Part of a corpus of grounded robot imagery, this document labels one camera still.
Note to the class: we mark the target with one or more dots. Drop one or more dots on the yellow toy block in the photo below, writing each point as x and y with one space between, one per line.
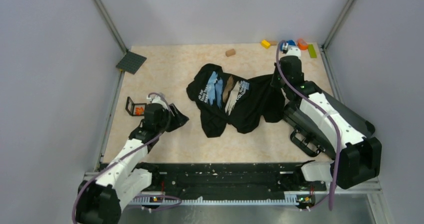
265 44

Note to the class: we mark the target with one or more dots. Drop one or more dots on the brown wooden block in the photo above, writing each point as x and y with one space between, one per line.
230 52

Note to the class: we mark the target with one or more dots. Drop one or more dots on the black printed t-shirt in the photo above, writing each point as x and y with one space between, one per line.
227 99

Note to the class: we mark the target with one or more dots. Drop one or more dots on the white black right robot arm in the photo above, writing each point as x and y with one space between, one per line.
352 165

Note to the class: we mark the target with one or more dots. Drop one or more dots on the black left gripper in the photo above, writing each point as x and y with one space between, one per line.
180 119

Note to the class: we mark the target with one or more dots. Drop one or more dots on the green toy block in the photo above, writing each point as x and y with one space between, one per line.
312 52

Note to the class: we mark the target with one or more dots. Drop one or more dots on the blue toy car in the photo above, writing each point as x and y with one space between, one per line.
286 45

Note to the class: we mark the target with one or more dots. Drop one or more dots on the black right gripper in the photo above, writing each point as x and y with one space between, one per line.
274 81

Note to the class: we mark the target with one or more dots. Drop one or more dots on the white cable duct strip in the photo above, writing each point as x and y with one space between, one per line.
289 199

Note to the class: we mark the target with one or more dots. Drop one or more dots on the orange toy piece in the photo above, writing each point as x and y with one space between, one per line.
302 44

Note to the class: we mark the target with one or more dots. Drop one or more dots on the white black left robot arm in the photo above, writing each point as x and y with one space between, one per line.
103 197

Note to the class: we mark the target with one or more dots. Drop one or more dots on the dark grey building baseplate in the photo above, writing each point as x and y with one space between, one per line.
131 62

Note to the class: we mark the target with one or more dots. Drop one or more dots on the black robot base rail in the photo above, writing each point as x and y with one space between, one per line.
227 181

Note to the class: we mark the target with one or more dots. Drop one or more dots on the black hard case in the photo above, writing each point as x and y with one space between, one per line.
314 133

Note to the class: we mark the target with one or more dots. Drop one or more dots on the black brooch display box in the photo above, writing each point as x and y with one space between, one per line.
130 106

